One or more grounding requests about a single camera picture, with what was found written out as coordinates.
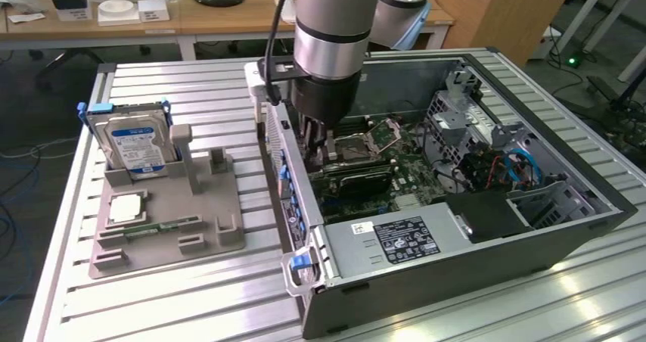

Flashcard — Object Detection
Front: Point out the blue data wire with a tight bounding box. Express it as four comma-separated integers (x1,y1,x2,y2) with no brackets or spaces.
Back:
503,149,544,187

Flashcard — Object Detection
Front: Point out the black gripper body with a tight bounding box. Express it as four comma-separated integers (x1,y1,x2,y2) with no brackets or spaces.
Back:
287,73,361,129

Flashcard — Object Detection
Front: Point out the wooden cabinet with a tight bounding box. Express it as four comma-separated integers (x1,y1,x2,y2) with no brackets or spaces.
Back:
425,0,582,66

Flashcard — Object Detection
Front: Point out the white box with round bowl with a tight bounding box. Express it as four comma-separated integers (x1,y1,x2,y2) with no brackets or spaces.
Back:
96,0,141,27

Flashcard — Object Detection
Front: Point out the white box with black top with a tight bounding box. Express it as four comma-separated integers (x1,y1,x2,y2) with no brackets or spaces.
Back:
52,0,93,22

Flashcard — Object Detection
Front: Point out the CPU socket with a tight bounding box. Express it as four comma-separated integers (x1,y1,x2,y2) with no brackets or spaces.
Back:
335,135,377,162

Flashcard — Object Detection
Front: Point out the black chair base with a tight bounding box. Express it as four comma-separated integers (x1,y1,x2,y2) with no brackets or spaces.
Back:
584,75,646,131
29,46,106,92

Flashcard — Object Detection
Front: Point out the grey plastic parts rack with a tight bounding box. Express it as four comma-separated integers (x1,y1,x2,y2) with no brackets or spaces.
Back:
85,124,247,281

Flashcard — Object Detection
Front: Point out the wooden desk with white frame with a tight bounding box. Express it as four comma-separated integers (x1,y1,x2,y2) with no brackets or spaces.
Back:
0,0,455,61

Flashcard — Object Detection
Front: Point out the green RAM stick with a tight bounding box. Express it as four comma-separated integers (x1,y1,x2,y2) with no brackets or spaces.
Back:
102,220,196,241
321,160,397,173

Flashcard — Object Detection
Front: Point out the open black PC case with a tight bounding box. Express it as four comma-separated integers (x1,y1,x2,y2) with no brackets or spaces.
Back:
251,52,639,340

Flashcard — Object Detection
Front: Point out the black camera cable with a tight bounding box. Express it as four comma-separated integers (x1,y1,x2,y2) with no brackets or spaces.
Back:
261,0,300,107

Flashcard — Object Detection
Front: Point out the silver perforated drive cage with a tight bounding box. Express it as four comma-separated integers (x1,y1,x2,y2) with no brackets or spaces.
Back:
423,60,499,157

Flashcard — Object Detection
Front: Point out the silver disk bay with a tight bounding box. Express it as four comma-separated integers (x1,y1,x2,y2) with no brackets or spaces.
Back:
505,179,599,231

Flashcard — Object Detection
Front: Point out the graphics card with metal bracket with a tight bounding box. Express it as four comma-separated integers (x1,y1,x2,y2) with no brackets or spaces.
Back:
308,167,395,201

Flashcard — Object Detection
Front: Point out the black plastic cover block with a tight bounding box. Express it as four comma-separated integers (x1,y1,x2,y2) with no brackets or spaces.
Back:
445,192,536,244

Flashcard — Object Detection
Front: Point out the white table frame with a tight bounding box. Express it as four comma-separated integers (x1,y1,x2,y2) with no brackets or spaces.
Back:
554,0,646,82

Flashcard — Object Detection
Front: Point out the green motherboard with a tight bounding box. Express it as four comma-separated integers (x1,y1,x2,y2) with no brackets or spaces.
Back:
301,114,449,224

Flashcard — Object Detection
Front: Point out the metal socket cover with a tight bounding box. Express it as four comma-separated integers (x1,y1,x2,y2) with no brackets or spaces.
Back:
365,117,404,150

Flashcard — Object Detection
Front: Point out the white paper stack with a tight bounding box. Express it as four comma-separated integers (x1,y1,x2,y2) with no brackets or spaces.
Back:
275,0,297,23

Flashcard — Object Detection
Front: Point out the wrist camera on grey mount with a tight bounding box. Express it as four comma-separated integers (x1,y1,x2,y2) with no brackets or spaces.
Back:
243,59,309,107

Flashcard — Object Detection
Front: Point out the small white labelled box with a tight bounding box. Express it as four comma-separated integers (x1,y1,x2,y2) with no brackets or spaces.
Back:
136,0,172,23

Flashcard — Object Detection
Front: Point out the black sleeved wire bundle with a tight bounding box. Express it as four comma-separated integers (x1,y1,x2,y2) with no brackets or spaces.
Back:
459,151,500,192

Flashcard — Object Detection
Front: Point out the silver CPU chip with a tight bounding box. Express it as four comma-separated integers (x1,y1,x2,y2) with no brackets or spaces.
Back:
106,196,144,222

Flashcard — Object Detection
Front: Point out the silver power supply with label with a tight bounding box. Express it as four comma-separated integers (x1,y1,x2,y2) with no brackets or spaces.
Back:
320,201,479,281

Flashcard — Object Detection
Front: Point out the hard disk in blue carrier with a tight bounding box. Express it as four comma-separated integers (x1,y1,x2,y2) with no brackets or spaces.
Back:
73,98,176,181

